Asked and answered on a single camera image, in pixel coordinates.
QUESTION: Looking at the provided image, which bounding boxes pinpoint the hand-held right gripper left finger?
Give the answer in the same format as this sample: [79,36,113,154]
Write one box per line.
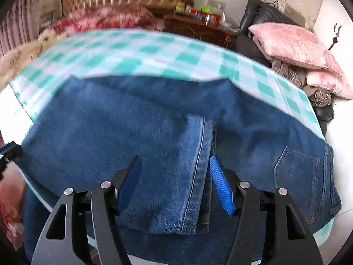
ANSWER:
[31,155,143,265]

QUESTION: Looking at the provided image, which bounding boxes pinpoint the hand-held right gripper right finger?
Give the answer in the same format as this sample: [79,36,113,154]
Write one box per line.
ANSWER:
[209,156,324,265]

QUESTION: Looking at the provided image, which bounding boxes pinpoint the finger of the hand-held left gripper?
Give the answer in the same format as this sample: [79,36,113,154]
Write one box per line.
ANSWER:
[0,141,23,180]

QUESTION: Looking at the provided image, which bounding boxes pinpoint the blue denim pants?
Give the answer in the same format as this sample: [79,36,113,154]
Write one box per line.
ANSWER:
[21,74,342,264]

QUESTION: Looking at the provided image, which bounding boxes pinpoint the pink floral cloth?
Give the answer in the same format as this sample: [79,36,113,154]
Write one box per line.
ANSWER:
[0,166,26,250]

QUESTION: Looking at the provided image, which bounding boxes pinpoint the pink curtain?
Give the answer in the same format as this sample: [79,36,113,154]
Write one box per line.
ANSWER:
[0,0,31,58]

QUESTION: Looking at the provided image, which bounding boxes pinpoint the teal checked tablecloth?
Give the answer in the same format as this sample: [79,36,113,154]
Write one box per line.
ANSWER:
[9,29,335,264]

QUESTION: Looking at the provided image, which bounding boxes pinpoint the brown plaid blanket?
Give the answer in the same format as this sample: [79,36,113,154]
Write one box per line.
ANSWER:
[272,59,334,108]

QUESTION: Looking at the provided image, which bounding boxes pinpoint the small pink floral pillow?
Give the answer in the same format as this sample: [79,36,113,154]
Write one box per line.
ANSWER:
[306,69,353,100]

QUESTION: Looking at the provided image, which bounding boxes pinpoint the large pink floral pillow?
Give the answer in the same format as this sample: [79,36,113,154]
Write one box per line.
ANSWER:
[248,23,344,75]

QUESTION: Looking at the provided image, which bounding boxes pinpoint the dark wooden nightstand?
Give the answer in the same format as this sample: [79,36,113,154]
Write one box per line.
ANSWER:
[163,14,238,49]

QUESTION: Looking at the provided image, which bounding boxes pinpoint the black leather armchair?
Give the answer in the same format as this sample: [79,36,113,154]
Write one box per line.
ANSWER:
[234,0,335,136]

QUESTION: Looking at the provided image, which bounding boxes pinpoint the short red knot ornament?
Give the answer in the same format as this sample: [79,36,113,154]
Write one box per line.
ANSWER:
[328,34,340,52]

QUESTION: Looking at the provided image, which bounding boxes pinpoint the white wardrobe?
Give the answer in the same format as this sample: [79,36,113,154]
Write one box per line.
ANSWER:
[312,0,353,254]

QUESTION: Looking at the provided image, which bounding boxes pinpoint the white charger with cable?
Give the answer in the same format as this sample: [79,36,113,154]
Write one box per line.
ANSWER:
[219,12,240,32]

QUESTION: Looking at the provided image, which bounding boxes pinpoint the wire clothes hanger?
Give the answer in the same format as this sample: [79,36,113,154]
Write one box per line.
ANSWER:
[263,0,288,9]

